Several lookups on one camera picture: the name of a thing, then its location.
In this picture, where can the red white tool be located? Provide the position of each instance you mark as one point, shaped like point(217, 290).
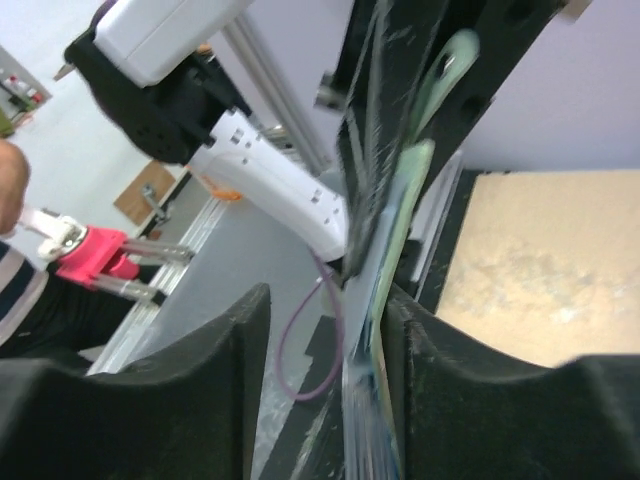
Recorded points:
point(99, 258)

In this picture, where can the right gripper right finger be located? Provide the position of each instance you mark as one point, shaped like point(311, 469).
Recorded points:
point(472, 412)

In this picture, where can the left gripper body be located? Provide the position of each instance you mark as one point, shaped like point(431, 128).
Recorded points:
point(506, 30)

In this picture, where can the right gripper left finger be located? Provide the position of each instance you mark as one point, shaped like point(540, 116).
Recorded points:
point(188, 411)

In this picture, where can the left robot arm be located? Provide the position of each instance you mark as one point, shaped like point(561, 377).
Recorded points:
point(139, 61)

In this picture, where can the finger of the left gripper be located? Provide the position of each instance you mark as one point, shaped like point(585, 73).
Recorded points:
point(383, 57)
point(454, 120)

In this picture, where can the orange bottle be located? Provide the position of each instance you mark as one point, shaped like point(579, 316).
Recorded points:
point(220, 192)

